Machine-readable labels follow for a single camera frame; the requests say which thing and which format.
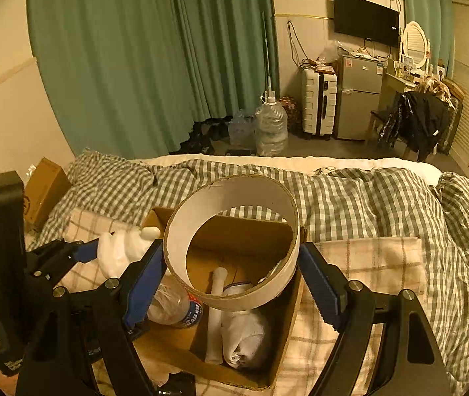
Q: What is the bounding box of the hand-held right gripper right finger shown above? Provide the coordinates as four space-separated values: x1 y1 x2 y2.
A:
300 242 452 396

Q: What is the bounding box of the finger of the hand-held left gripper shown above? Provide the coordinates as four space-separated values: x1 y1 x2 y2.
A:
26 238 101 286

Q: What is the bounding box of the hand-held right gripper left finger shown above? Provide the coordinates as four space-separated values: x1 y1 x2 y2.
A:
16 240 168 396

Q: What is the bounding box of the round cardboard ring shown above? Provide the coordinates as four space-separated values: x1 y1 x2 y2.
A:
163 175 301 313

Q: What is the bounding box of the clear labelled plastic bottle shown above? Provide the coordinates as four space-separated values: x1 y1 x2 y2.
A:
147 276 204 331

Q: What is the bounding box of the beige plaid blanket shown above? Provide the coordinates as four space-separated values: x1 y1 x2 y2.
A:
24 207 428 396

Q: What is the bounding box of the small brown cardboard box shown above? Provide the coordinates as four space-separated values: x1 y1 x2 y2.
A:
24 157 72 232

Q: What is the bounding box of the white tube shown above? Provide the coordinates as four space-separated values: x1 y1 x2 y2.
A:
205 268 240 364

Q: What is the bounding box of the rolled white cloth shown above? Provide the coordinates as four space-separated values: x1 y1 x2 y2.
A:
221 282 277 370

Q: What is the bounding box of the small black object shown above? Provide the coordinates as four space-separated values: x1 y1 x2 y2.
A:
155 372 197 396

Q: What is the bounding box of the green checked duvet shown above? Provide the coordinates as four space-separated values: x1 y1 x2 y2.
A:
36 150 469 384

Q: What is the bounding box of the white bed sheet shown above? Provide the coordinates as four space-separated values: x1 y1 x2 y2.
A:
129 155 444 186

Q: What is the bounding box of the pile of dark shoes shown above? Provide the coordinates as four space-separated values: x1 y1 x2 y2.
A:
179 119 235 155

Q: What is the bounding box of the large water jug with pump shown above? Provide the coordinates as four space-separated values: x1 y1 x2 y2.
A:
253 86 289 157

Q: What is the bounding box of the wooden chair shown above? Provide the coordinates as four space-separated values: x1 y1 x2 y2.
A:
364 109 421 161

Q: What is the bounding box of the small clear water jug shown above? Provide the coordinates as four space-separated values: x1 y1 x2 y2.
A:
228 109 257 146

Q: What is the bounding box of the white suitcase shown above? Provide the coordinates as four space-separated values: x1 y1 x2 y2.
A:
301 68 338 140

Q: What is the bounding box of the black jacket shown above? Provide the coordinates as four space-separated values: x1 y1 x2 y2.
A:
377 91 451 162

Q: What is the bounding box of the wide green curtain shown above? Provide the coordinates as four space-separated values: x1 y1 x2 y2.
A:
26 0 280 160

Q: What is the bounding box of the small grey fridge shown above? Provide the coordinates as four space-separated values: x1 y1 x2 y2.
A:
333 54 385 141

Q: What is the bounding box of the cream vanity desk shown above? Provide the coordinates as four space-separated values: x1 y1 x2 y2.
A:
377 58 429 112

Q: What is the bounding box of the oval vanity mirror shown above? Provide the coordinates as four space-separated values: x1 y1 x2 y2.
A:
401 21 430 71

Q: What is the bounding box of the narrow green curtain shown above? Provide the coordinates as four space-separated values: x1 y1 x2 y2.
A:
399 0 455 80

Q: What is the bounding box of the black wall television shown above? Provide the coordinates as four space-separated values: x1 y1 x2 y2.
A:
333 0 400 49

